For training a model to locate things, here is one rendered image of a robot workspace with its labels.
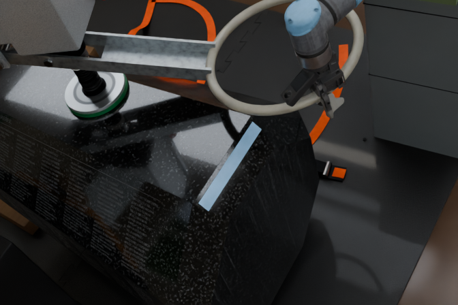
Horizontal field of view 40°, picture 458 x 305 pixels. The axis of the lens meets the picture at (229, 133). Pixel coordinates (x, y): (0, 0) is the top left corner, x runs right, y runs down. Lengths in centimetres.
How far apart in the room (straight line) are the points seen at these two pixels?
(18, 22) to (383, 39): 124
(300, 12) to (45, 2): 68
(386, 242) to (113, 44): 129
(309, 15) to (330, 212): 127
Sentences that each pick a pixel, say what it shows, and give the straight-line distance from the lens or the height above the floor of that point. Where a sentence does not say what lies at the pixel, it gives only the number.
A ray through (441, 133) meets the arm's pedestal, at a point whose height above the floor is 16.
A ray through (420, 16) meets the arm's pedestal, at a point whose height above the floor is 77.
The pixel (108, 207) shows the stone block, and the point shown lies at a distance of 198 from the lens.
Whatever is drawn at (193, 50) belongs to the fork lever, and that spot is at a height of 94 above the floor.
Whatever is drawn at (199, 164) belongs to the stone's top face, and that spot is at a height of 83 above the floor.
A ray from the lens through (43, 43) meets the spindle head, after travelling 188.
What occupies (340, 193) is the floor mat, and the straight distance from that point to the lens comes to 266.
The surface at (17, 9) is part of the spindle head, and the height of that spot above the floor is 131.
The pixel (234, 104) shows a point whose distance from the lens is 179.
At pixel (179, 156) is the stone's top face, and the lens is 188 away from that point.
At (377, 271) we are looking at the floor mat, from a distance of 249.
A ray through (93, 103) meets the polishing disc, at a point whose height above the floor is 85.
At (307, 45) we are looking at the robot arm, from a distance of 155.
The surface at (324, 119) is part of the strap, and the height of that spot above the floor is 2.
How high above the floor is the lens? 228
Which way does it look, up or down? 51 degrees down
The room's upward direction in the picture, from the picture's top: 21 degrees counter-clockwise
